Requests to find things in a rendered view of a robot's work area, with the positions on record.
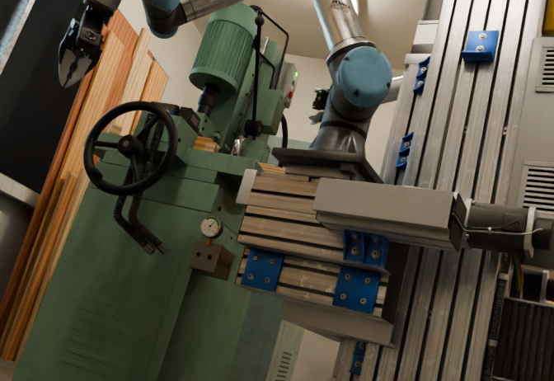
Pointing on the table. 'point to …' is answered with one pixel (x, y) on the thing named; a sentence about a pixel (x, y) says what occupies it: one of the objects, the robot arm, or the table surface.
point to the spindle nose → (208, 98)
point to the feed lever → (252, 128)
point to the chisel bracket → (206, 126)
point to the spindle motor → (225, 49)
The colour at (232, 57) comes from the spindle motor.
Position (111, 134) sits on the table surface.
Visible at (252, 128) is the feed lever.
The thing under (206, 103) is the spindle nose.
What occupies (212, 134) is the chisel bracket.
